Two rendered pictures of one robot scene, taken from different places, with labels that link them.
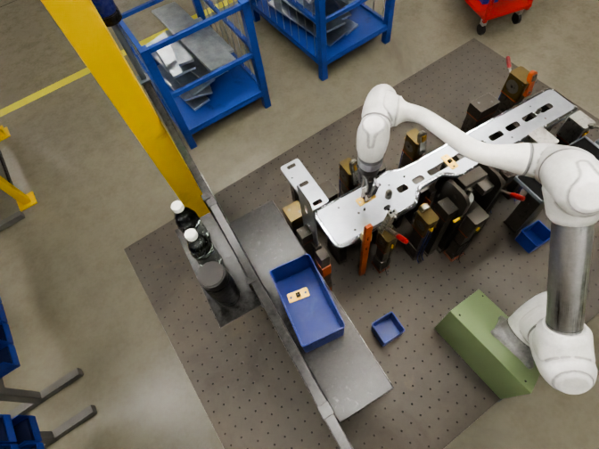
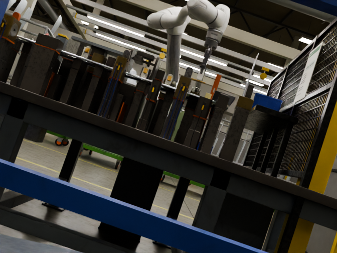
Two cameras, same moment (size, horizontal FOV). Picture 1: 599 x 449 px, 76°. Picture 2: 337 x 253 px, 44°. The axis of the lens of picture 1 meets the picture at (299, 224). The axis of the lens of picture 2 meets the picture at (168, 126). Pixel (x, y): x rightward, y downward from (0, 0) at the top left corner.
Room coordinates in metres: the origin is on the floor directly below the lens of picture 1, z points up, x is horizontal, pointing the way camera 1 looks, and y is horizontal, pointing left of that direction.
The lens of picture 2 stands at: (2.97, 0.59, 0.65)
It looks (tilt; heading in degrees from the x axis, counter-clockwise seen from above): 4 degrees up; 204
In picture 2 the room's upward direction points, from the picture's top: 19 degrees clockwise
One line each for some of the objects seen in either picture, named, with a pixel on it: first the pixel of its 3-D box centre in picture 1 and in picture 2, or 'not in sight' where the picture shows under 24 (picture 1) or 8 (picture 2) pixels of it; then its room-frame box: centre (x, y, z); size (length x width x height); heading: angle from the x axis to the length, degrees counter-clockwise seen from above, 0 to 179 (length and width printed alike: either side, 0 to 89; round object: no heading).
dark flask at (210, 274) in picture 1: (220, 285); not in sight; (0.38, 0.24, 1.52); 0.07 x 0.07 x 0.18
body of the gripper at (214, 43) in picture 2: (368, 170); (209, 48); (0.81, -0.29, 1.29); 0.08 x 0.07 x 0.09; 20
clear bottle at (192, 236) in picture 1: (202, 249); not in sight; (0.50, 0.28, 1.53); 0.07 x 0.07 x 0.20
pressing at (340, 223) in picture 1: (451, 159); (112, 70); (0.98, -0.75, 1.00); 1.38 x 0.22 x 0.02; 110
